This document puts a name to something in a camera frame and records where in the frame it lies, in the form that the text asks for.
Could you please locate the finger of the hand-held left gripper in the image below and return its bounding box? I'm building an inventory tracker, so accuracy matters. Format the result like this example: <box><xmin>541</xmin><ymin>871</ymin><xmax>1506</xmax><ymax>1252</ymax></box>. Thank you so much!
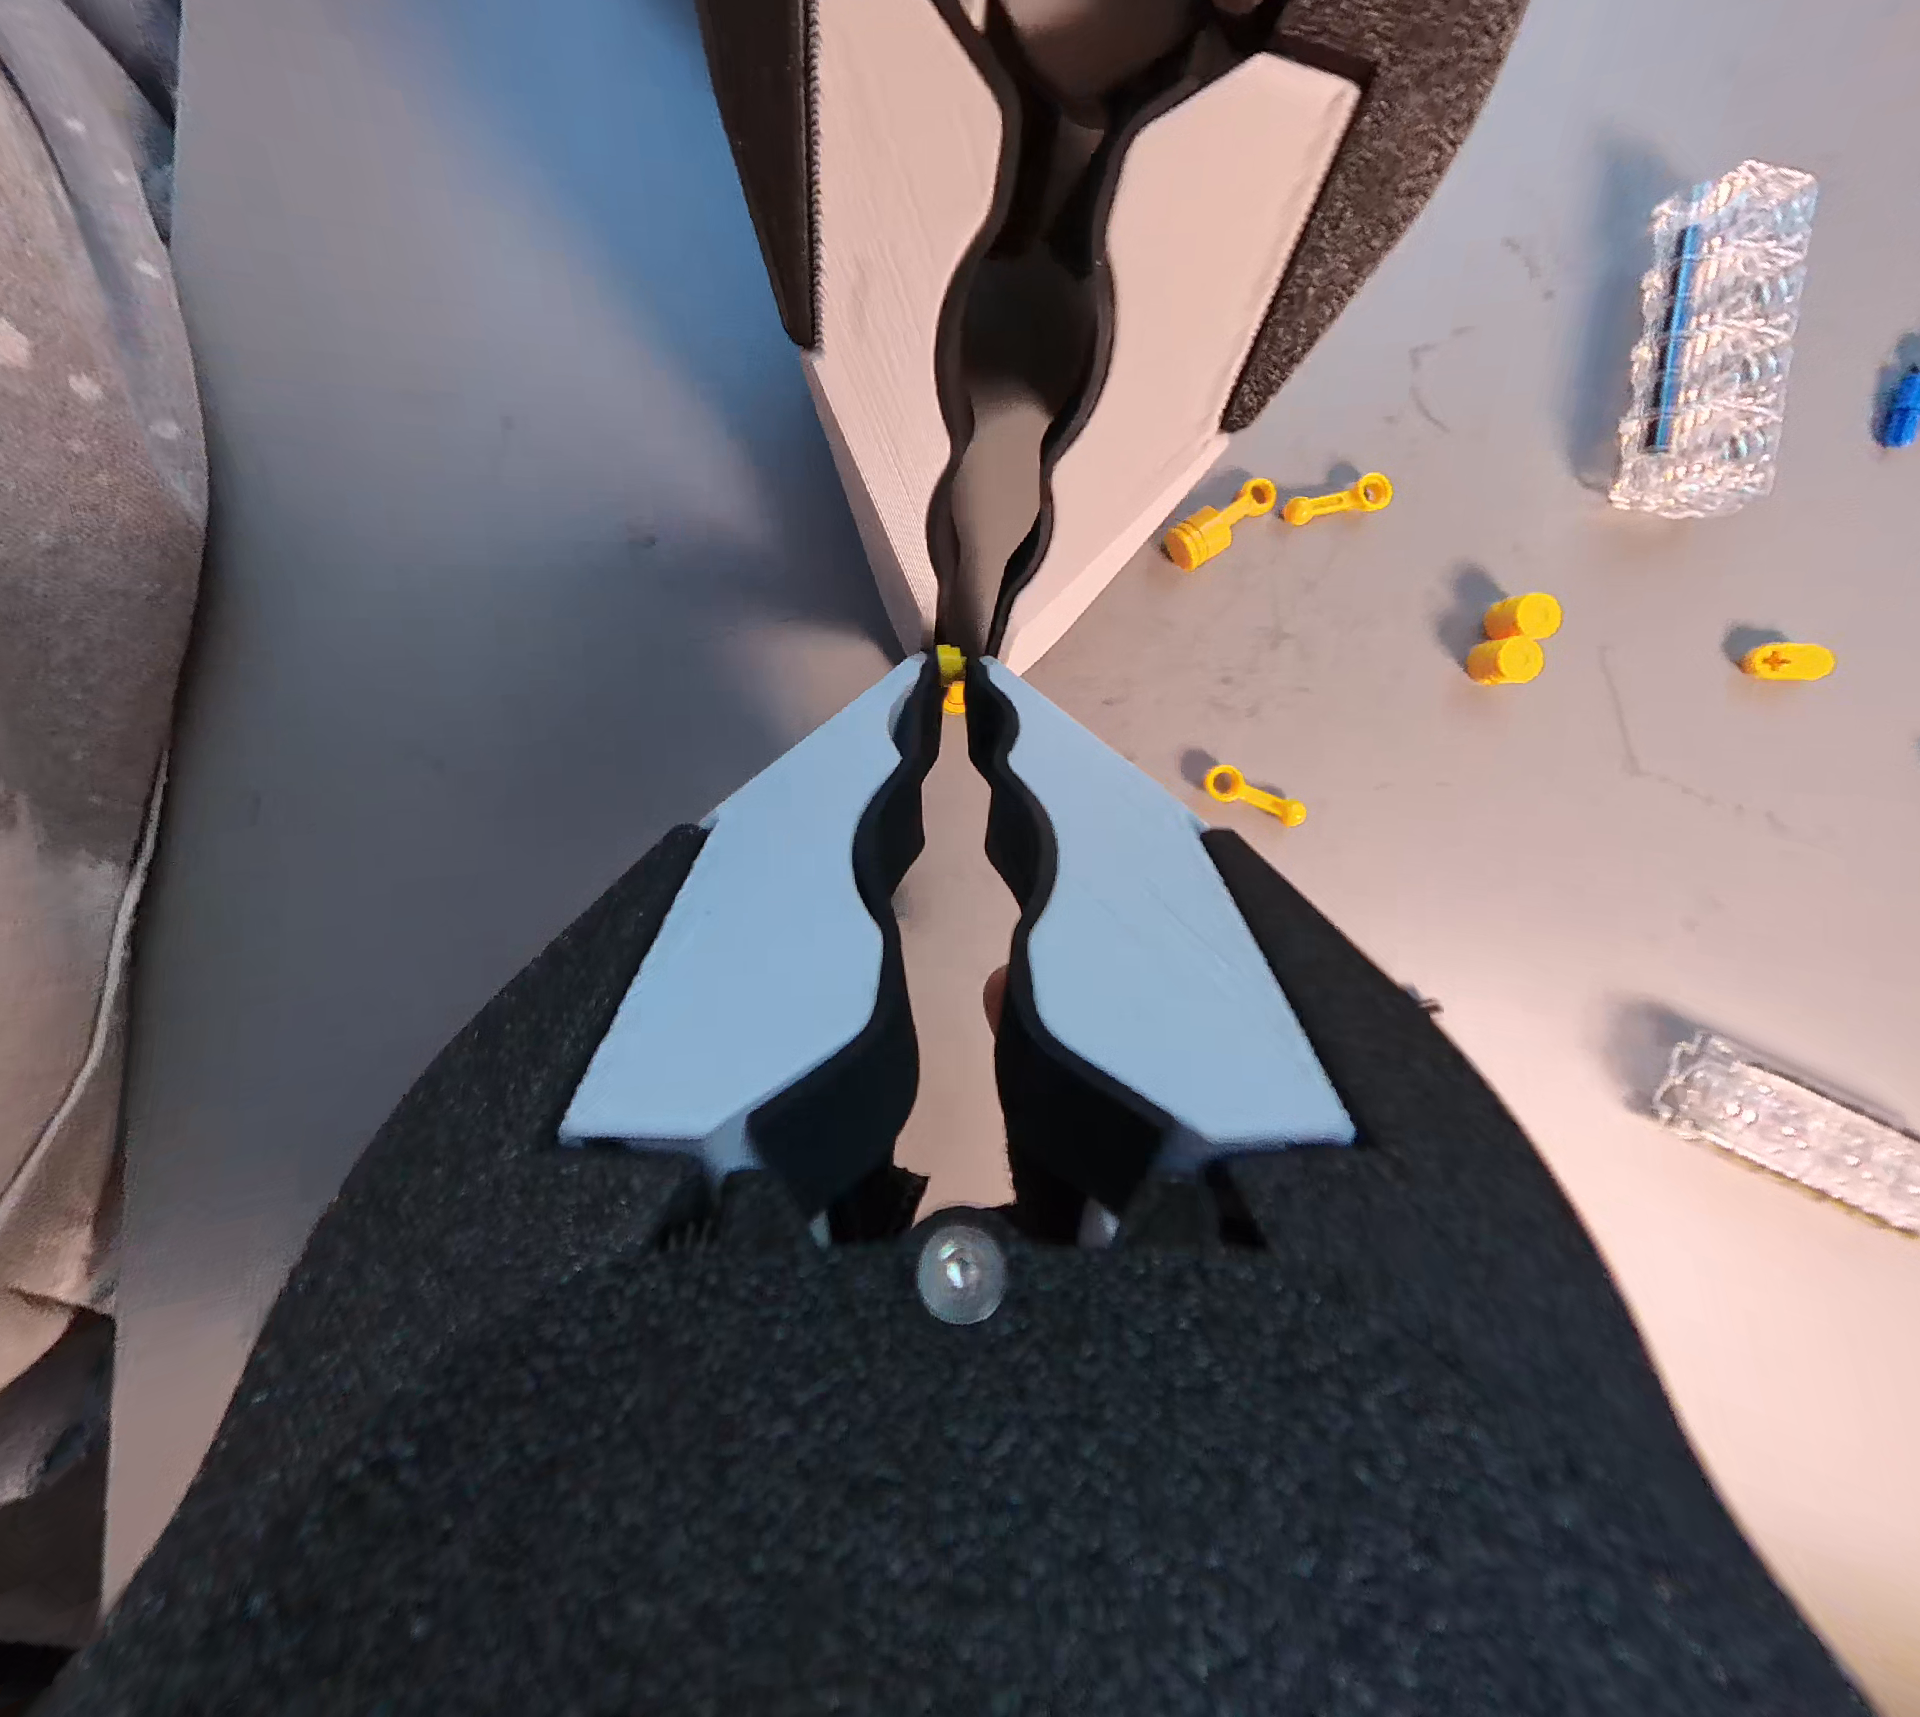
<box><xmin>983</xmin><ymin>48</ymin><xmax>1368</xmax><ymax>677</ymax></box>
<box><xmin>798</xmin><ymin>0</ymin><xmax>1030</xmax><ymax>656</ymax></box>

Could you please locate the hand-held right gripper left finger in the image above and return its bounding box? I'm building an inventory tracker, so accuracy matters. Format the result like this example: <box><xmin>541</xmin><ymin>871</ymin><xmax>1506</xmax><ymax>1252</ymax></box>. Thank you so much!
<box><xmin>559</xmin><ymin>656</ymin><xmax>945</xmax><ymax>1243</ymax></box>

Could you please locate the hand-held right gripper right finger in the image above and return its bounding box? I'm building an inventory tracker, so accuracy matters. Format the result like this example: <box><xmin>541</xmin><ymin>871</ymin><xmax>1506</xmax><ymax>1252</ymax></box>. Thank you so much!
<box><xmin>964</xmin><ymin>664</ymin><xmax>1356</xmax><ymax>1247</ymax></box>

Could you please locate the grey desk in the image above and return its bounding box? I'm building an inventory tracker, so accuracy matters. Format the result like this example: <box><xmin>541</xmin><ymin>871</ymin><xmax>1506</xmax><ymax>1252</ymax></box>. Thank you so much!
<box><xmin>96</xmin><ymin>0</ymin><xmax>1920</xmax><ymax>1717</ymax></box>

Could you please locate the clear plastic building piece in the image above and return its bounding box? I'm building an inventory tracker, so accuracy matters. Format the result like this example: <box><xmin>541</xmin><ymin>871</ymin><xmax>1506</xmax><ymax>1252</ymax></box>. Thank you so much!
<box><xmin>1650</xmin><ymin>1030</ymin><xmax>1920</xmax><ymax>1236</ymax></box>
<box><xmin>1608</xmin><ymin>160</ymin><xmax>1821</xmax><ymax>517</ymax></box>

